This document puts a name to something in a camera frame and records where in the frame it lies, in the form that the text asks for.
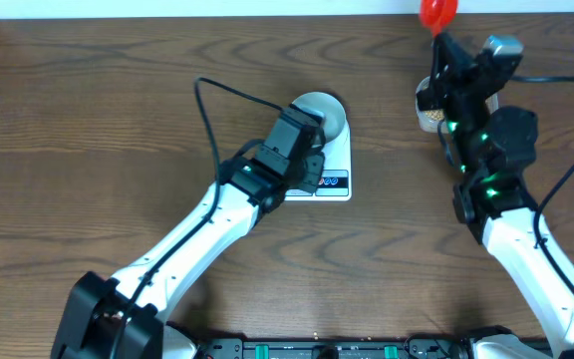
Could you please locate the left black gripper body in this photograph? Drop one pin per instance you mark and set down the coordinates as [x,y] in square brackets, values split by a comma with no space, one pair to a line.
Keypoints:
[303,173]

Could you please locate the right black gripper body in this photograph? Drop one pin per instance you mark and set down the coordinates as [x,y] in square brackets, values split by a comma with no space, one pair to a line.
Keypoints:
[465,112]

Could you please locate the red measuring scoop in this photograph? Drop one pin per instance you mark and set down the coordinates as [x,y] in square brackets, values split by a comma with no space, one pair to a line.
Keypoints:
[435,15]

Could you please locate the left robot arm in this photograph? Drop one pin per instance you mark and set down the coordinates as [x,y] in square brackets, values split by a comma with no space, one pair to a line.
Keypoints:
[125,316]

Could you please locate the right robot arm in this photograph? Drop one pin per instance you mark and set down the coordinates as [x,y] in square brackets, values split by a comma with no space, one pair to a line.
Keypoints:
[492,149]

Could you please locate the grey round bowl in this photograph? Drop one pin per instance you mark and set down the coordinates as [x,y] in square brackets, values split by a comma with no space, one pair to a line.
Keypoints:
[330,110]

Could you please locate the white digital kitchen scale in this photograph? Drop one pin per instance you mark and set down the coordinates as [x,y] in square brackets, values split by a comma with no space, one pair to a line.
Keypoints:
[336,181]

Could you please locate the soybeans in container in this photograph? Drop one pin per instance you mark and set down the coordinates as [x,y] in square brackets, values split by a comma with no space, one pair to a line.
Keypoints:
[434,115]

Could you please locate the clear plastic container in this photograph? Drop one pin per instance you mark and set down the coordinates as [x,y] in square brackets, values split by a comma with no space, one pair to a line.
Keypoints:
[430,126]

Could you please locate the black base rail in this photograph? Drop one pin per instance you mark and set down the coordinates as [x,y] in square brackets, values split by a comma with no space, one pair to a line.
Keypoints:
[489,342]

